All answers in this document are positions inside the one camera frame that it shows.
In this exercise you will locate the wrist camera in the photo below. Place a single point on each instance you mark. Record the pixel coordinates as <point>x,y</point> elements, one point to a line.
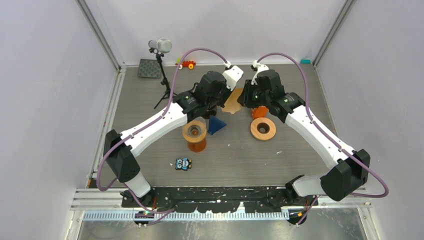
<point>257,67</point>
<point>232,75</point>

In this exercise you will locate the dark grey studded plate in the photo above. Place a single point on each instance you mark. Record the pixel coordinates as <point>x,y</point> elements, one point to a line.
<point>149,69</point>

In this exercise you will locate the clear glass dripper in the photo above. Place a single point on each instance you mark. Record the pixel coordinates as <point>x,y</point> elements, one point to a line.
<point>196,127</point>

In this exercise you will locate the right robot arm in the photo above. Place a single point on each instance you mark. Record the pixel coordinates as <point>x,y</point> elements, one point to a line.
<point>346,172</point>

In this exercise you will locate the silver microphone on tripod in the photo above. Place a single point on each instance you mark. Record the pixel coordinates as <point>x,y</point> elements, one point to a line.
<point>161,47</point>

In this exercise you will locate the amber glass carafe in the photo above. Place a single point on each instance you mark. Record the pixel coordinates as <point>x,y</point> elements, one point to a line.
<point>198,146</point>

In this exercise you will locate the teal block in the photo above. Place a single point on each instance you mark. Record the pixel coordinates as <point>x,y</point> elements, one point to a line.
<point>306,61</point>

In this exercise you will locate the wooden ring stand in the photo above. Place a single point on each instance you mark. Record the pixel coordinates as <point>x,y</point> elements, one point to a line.
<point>263,129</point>

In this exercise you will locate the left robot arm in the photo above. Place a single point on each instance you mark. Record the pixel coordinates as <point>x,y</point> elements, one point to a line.
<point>122,149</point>

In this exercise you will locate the blue owl sticker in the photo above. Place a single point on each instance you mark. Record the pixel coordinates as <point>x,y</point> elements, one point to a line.
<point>183,164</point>

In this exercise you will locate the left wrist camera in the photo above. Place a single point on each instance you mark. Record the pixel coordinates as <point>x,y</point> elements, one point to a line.
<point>232,75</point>

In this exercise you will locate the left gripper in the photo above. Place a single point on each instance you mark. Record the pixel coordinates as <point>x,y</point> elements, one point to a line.
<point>227,91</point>

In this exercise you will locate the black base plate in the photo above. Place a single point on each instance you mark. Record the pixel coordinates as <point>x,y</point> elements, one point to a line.
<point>218,200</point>

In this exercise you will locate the orange coffee filter box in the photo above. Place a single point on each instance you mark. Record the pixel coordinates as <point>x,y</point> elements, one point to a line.
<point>259,112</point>

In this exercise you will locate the brown paper coffee filter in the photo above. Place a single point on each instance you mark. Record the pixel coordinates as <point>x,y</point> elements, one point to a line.
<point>232,105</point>

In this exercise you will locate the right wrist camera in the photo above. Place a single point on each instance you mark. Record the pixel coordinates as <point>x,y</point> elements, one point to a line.
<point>257,67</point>

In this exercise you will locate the blue plastic dripper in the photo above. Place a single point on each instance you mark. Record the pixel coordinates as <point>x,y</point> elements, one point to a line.
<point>215,124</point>

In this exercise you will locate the colourful toy car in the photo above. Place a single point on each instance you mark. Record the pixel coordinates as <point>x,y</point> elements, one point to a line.
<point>190,64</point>

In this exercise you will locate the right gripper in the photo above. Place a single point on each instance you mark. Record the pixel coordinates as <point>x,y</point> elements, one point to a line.
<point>244,99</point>

